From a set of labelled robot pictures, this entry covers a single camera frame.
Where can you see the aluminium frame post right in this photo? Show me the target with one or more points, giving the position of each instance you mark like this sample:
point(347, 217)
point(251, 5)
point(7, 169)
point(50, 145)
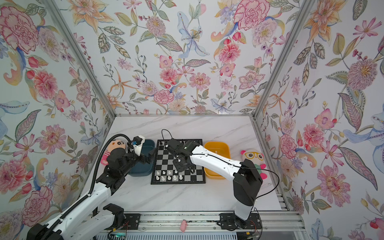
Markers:
point(298, 23)

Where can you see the aluminium frame post left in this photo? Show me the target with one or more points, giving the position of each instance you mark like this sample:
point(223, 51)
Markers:
point(63, 27)

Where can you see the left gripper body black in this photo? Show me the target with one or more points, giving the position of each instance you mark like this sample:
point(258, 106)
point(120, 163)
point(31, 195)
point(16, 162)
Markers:
point(141, 159)

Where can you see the yellow plastic bin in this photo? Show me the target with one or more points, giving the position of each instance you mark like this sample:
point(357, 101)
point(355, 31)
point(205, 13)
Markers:
point(221, 149)

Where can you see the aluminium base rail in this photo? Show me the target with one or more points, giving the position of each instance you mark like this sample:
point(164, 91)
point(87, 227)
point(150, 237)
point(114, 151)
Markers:
point(268, 221)

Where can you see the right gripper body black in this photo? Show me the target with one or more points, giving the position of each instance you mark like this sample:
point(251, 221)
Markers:
point(179, 167)

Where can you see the black white chess board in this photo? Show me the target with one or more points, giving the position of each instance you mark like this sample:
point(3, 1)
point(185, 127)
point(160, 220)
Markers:
point(164, 162)

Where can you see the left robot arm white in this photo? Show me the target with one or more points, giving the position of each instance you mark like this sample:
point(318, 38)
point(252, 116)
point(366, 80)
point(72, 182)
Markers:
point(91, 214)

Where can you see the pink toy left side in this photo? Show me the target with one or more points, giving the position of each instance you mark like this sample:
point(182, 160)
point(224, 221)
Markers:
point(114, 144)

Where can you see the plush doll toy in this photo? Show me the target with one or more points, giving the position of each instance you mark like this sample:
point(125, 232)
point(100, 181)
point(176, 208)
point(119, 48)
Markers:
point(258, 159)

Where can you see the aluminium frame post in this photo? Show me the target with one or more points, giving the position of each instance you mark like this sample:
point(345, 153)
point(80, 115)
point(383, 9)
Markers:
point(63, 27)
point(298, 23)

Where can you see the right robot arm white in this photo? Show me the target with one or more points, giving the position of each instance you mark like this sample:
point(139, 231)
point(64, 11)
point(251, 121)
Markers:
point(244, 176)

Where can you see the pink small toy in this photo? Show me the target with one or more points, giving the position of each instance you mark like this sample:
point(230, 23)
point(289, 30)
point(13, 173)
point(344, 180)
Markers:
point(183, 226)

